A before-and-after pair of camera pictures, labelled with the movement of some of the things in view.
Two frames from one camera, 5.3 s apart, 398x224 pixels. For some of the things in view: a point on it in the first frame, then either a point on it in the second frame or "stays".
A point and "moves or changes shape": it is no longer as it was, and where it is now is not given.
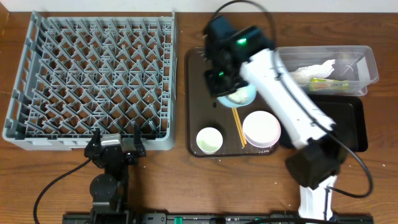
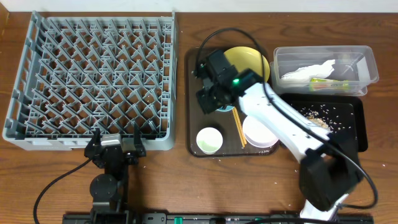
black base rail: x=211 y=218 stays
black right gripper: x=217 y=89 -> x=202 y=100
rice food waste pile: x=241 y=96 moves or changes shape
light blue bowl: x=240 y=97 moves or changes shape
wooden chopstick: x=238 y=121 stays
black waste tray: x=348 y=113 stays
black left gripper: x=94 y=150 stays
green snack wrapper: x=317 y=83 stays
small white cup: x=209 y=140 stays
